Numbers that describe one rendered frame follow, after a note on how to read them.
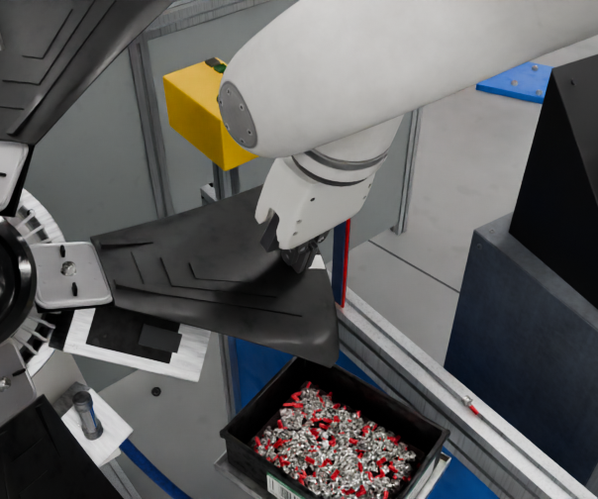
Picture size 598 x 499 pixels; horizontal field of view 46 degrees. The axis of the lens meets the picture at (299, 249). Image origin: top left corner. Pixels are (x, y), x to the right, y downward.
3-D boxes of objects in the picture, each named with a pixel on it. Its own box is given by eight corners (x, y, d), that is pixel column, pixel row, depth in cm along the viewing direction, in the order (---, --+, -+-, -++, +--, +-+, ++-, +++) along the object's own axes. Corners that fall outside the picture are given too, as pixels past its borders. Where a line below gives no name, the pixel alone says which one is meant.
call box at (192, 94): (169, 134, 114) (160, 73, 107) (221, 113, 118) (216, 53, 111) (225, 180, 105) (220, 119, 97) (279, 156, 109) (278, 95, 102)
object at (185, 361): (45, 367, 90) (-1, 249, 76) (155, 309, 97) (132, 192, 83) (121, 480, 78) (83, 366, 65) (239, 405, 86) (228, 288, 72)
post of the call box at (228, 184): (215, 198, 119) (209, 136, 111) (230, 191, 120) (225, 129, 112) (225, 207, 117) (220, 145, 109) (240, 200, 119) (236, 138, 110)
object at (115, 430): (79, 458, 84) (37, 419, 82) (116, 420, 86) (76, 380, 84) (94, 472, 77) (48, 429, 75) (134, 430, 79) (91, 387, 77)
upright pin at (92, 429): (80, 431, 77) (67, 395, 73) (97, 420, 78) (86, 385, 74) (89, 444, 76) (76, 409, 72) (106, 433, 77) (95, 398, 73)
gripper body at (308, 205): (354, 91, 62) (326, 172, 71) (260, 131, 57) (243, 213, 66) (410, 149, 59) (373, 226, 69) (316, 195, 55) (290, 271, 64)
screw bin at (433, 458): (222, 463, 88) (218, 432, 83) (303, 376, 98) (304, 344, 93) (369, 570, 78) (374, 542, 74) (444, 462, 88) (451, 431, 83)
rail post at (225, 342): (232, 458, 179) (204, 223, 126) (245, 449, 181) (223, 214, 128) (241, 469, 177) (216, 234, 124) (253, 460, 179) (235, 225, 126)
